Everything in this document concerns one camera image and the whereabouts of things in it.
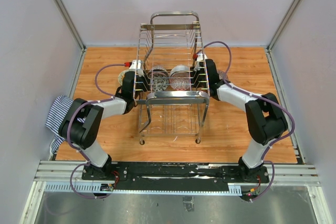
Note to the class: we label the silver wire dish rack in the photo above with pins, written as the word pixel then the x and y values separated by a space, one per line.
pixel 171 39

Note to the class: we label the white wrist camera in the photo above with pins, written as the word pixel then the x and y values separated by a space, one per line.
pixel 199 60
pixel 137 67

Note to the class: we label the yellow rim leaf bowl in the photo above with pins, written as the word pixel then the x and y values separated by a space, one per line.
pixel 121 76

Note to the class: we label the plain white bowl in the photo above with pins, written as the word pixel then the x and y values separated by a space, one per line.
pixel 179 68

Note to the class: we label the grey slotted cable duct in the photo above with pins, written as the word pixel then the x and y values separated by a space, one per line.
pixel 211 188

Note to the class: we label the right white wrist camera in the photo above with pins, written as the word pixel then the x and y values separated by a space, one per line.
pixel 199 60

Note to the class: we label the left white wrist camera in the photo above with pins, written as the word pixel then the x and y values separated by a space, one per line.
pixel 137 67

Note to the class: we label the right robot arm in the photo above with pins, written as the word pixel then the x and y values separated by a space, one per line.
pixel 265 117

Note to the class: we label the red ikat pattern bowl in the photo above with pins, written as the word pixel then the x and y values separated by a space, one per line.
pixel 222 75

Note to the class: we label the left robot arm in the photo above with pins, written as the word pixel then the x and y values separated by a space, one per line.
pixel 81 124

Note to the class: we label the red geometric pattern bowl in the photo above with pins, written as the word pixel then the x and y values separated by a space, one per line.
pixel 180 82

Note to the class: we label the blue striped cloth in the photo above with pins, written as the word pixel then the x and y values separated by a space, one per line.
pixel 55 117

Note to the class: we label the aluminium frame rail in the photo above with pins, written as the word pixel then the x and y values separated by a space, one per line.
pixel 64 13

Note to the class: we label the brown diamond pattern bowl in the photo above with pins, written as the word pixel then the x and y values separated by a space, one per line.
pixel 159 69

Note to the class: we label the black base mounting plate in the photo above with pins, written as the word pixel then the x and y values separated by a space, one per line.
pixel 147 173

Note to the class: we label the black leaf coral bowl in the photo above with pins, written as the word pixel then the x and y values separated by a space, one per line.
pixel 158 83

